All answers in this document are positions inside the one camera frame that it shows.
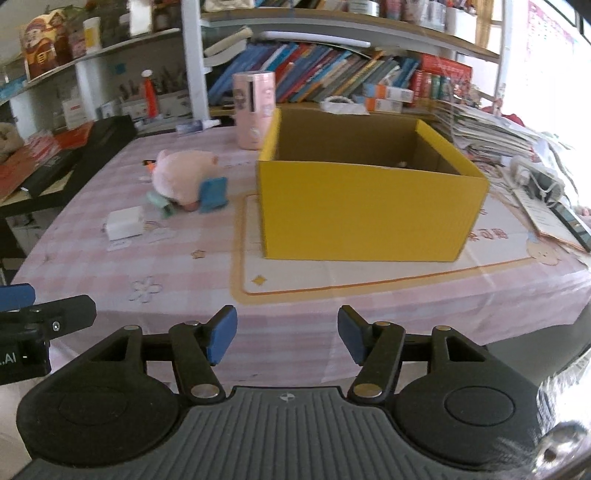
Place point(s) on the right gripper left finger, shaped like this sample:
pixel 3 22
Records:
pixel 197 348

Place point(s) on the white glue bottle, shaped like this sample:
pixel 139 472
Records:
pixel 196 126

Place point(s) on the white woven small bag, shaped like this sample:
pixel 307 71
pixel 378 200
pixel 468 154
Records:
pixel 340 105

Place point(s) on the blue small pouch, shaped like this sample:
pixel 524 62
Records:
pixel 213 194

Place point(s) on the mint green small case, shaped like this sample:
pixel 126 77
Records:
pixel 164 206

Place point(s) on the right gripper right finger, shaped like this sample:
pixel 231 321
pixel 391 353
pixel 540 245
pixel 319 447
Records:
pixel 375 347

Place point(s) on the red paper sheets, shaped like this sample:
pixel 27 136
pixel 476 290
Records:
pixel 32 156

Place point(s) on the black remote control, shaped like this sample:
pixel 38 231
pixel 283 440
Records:
pixel 569 229

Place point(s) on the row of books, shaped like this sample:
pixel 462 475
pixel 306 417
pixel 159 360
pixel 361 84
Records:
pixel 311 72

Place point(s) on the yellow cardboard box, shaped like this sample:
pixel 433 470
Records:
pixel 372 187

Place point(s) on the pink cylindrical container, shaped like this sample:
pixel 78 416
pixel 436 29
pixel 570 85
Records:
pixel 254 97

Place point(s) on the pink plush toy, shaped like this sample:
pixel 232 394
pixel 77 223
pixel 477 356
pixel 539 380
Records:
pixel 177 175

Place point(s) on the cartoon placemat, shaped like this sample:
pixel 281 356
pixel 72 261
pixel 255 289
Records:
pixel 499 241

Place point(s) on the stack of newspapers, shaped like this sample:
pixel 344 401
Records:
pixel 482 134

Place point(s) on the white power adapter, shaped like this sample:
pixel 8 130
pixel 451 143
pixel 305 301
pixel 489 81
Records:
pixel 125 223

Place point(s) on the black rectangular box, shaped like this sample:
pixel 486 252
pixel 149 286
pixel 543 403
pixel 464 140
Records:
pixel 50 171

